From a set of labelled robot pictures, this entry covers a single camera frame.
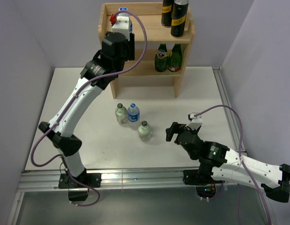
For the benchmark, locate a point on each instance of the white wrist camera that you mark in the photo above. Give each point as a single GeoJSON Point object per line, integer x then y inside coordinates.
{"type": "Point", "coordinates": [195, 121]}
{"type": "Point", "coordinates": [120, 25]}

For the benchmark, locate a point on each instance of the dark green bottle yellow label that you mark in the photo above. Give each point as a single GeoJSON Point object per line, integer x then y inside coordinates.
{"type": "Point", "coordinates": [175, 58]}

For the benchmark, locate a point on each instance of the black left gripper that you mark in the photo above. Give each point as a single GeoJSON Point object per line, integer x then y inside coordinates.
{"type": "Point", "coordinates": [131, 47]}

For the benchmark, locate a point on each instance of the clear glass bottle green cap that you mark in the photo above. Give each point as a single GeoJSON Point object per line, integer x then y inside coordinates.
{"type": "Point", "coordinates": [144, 131]}

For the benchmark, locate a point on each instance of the aluminium rail frame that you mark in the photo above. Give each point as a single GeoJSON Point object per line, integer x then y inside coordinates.
{"type": "Point", "coordinates": [141, 182]}

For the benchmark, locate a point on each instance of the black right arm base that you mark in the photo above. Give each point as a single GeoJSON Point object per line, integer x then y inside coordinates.
{"type": "Point", "coordinates": [206, 187]}

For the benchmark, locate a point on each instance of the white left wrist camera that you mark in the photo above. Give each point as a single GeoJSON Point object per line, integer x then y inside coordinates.
{"type": "Point", "coordinates": [120, 25]}

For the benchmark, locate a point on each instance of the black can yellow label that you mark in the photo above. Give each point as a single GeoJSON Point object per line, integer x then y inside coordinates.
{"type": "Point", "coordinates": [166, 16]}

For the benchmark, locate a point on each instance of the wooden shelf unit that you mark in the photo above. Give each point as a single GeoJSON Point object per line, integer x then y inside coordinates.
{"type": "Point", "coordinates": [150, 15]}

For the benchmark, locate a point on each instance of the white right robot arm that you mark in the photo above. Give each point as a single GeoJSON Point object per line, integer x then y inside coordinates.
{"type": "Point", "coordinates": [218, 162]}

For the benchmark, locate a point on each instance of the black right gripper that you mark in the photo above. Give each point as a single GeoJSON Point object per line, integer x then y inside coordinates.
{"type": "Point", "coordinates": [179, 135]}

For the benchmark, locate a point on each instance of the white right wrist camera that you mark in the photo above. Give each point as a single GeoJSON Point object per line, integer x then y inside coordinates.
{"type": "Point", "coordinates": [195, 121]}

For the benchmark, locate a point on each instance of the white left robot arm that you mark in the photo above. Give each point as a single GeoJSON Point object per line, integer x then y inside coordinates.
{"type": "Point", "coordinates": [94, 78]}

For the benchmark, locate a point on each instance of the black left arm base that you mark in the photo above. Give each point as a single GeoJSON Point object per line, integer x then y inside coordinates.
{"type": "Point", "coordinates": [78, 192]}

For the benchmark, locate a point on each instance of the rear glass bottle green cap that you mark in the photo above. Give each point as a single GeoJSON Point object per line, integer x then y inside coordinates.
{"type": "Point", "coordinates": [121, 113]}

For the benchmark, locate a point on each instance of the green glass bottle red label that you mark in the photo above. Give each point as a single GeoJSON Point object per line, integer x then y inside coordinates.
{"type": "Point", "coordinates": [161, 58]}

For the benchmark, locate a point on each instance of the clear water bottle blue label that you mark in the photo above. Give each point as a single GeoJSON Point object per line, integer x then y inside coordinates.
{"type": "Point", "coordinates": [126, 16]}

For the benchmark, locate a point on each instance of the rear water bottle blue label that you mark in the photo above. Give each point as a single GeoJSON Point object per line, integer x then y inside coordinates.
{"type": "Point", "coordinates": [133, 116]}

